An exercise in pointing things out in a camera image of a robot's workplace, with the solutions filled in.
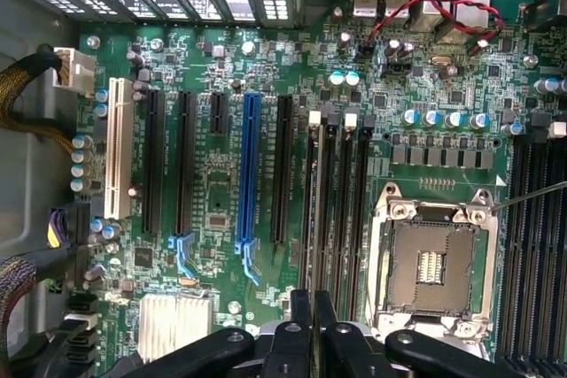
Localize red and black twisted wire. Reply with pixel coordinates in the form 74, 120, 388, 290
361, 0, 506, 54

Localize black RAM slot white latch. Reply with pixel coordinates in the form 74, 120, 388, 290
337, 112, 359, 321
542, 120, 567, 370
299, 110, 327, 293

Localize silver ethernet port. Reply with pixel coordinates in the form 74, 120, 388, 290
451, 0, 493, 27

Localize short black expansion slot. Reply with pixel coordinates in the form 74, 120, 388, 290
208, 92, 228, 135

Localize long black expansion slot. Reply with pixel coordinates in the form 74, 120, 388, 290
141, 88, 166, 235
175, 89, 198, 237
269, 94, 294, 244

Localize white power connector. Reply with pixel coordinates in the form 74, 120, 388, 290
51, 46, 97, 96

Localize silver CPU socket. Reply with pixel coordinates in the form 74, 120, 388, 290
369, 181, 501, 352

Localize black SATA connector stack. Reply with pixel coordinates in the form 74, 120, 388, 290
61, 292, 101, 368

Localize thin metal locking lever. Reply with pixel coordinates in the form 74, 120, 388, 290
490, 181, 567, 212

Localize grey metal PC case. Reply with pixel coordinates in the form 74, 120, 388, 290
0, 0, 567, 378

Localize silver finned heatsink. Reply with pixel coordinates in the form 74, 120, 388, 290
139, 292, 213, 364

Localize yellow black braided cable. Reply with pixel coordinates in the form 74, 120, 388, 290
0, 52, 75, 154

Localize white PCI expansion slot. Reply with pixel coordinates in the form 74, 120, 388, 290
104, 76, 134, 220

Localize dark braided cable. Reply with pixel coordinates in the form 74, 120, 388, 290
0, 256, 45, 359

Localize black connector purple wires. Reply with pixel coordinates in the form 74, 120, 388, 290
47, 203, 92, 251

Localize blue expansion slot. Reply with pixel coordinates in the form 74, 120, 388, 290
235, 92, 262, 244

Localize green motherboard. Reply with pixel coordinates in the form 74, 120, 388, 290
74, 0, 567, 378

